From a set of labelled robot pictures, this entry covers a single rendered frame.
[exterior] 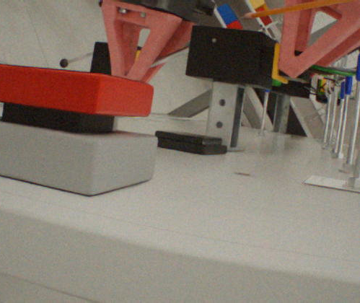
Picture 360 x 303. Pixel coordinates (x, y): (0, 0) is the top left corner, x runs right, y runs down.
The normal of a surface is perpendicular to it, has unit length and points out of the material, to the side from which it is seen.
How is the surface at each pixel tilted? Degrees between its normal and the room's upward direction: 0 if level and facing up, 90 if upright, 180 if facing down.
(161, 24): 113
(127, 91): 37
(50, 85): 90
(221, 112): 98
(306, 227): 53
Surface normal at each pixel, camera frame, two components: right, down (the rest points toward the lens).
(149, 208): 0.15, -0.99
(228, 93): -0.42, 0.01
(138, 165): 0.96, 0.15
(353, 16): -0.57, 0.31
